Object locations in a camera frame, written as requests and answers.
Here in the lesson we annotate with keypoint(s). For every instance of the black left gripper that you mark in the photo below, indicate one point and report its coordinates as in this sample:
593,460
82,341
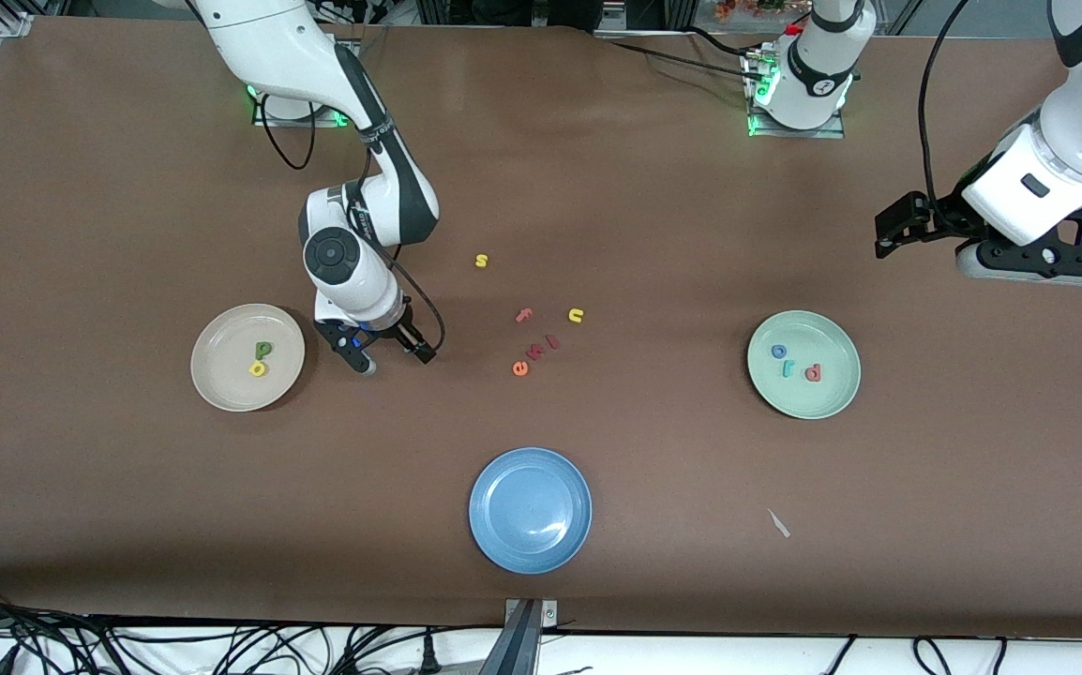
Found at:
946,214

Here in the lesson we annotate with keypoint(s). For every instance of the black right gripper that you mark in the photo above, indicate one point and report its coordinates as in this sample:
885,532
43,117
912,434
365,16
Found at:
399,333

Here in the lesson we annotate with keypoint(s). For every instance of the green foam letter p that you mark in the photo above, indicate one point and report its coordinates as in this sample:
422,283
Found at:
261,352

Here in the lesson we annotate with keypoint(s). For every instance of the red foam letter d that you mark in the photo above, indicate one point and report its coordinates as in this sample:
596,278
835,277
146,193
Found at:
817,375

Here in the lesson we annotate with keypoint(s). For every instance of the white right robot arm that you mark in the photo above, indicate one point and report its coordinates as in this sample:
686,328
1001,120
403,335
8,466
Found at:
339,258

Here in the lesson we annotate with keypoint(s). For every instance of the beige round plate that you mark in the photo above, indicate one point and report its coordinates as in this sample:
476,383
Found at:
222,375

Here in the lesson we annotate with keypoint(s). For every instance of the blue round plate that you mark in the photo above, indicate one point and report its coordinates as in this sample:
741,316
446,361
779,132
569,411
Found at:
530,511

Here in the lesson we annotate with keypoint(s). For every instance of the pale green round plate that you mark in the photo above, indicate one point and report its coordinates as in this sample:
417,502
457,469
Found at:
803,398

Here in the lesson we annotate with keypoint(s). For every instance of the orange flower bunch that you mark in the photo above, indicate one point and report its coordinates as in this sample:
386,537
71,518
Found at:
747,7

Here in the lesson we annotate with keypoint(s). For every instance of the black power plug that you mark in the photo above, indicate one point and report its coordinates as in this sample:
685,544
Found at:
428,656

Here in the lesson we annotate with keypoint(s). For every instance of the small white paper scrap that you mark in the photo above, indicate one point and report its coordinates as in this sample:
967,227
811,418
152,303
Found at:
778,523

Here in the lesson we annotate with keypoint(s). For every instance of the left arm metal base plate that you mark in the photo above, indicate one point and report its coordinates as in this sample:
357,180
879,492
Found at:
794,133

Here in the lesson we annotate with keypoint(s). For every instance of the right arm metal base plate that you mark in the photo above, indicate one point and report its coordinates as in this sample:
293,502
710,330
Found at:
274,117

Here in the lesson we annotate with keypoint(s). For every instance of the grey metal camera post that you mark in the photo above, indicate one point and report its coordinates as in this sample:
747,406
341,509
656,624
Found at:
522,637

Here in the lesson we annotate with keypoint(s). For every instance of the aluminium frame rail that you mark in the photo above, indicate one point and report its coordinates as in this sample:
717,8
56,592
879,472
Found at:
16,23

